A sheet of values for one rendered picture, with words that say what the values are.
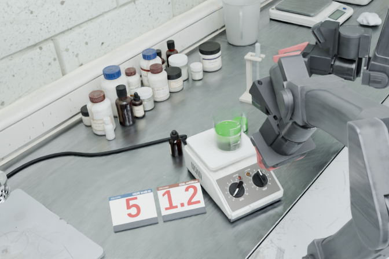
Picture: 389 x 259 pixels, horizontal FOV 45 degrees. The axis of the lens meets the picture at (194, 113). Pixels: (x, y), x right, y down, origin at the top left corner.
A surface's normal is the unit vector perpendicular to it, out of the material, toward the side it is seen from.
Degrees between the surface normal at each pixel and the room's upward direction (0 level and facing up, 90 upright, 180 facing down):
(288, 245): 0
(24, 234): 0
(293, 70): 30
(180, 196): 40
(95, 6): 90
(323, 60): 90
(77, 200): 0
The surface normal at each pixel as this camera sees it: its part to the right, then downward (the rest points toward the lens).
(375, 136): 0.06, -0.18
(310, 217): -0.08, -0.83
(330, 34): -0.51, 0.52
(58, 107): 0.77, 0.31
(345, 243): -0.99, 0.11
